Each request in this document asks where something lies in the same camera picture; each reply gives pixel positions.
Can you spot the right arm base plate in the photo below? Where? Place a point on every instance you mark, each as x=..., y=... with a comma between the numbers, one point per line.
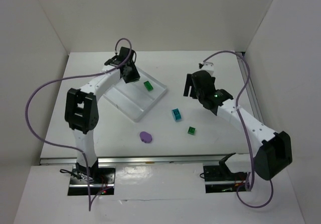
x=218, y=177

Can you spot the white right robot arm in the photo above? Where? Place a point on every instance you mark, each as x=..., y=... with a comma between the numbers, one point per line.
x=271, y=150

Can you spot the green lego brick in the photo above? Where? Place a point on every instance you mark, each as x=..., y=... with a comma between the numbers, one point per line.
x=191, y=130
x=148, y=86

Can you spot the aluminium front rail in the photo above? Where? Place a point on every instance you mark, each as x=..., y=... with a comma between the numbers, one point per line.
x=169, y=159

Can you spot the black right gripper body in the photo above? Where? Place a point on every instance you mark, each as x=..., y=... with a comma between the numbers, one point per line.
x=190, y=85

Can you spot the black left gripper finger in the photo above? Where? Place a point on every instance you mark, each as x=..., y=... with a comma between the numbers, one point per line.
x=134, y=74
x=126, y=79

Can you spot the purple lego piece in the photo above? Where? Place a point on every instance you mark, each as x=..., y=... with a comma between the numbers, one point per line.
x=145, y=137

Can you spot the white compartment tray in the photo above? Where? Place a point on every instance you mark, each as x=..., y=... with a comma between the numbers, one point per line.
x=133, y=99

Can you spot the aluminium table edge rail right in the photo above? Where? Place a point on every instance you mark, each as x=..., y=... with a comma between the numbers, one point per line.
x=255, y=103

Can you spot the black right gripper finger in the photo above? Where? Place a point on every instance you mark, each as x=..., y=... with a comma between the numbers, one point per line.
x=194, y=94
x=188, y=85

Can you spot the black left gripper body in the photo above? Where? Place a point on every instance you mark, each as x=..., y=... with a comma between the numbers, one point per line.
x=133, y=75

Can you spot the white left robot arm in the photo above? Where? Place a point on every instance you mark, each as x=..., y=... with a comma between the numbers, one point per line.
x=81, y=111

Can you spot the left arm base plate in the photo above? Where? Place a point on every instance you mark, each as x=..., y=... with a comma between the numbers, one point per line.
x=103, y=182

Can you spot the teal lego brick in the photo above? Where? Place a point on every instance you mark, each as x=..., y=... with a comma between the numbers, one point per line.
x=176, y=115

